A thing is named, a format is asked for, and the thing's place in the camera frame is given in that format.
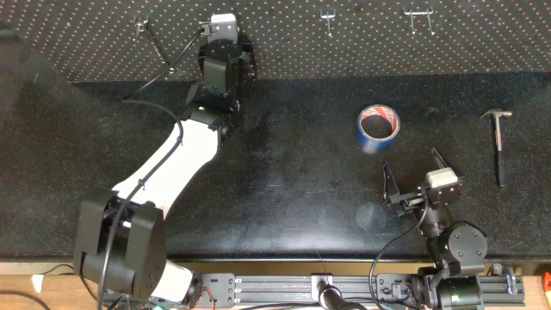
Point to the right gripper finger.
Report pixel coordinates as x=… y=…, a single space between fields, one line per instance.
x=440 y=160
x=391 y=185

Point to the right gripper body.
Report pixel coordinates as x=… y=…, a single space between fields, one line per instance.
x=406 y=200

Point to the roll of blue tape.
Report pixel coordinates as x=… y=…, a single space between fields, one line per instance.
x=366 y=140

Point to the hammer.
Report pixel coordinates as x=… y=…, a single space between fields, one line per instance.
x=498 y=133

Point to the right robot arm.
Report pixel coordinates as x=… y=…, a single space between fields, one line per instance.
x=467 y=247

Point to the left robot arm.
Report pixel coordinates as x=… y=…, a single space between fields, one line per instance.
x=185 y=159

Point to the black pegboard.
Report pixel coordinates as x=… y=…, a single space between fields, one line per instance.
x=280 y=43

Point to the metal hook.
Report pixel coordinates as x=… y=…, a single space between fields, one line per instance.
x=418 y=12
x=328 y=19
x=140 y=23

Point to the orange object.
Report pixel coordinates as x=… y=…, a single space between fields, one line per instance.
x=547 y=284

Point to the wrench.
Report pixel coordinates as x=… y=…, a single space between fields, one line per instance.
x=158 y=48

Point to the white paper scrap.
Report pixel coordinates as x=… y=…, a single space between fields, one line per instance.
x=37 y=282

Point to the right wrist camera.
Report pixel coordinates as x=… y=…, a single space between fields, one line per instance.
x=441 y=177

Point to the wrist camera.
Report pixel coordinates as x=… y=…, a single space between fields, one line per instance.
x=224 y=20
x=441 y=177

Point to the mounting rail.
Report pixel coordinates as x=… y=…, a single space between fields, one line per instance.
x=275 y=290

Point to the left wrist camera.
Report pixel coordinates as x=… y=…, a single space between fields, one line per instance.
x=224 y=20

